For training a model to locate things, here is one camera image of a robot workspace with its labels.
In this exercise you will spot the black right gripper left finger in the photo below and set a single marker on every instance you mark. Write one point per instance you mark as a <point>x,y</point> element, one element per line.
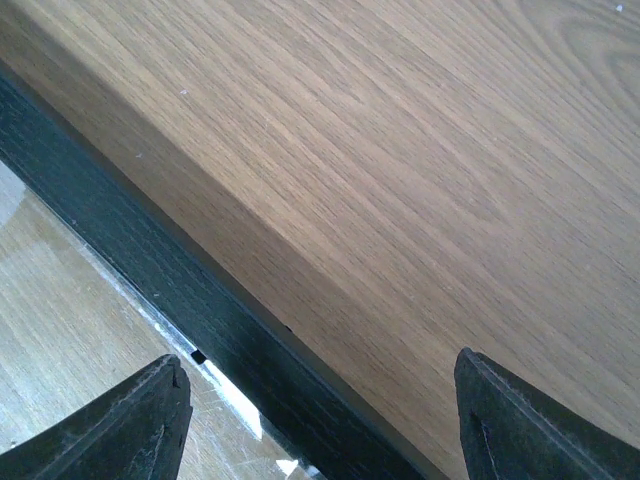
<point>135,430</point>

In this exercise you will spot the black picture frame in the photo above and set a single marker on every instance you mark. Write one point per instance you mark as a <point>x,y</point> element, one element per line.
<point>305,404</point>

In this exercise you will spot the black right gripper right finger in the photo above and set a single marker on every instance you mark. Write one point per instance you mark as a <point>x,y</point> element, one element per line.
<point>511,430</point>

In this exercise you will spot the clear acrylic sheet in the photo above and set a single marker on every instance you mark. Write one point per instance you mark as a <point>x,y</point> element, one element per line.
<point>71,329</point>

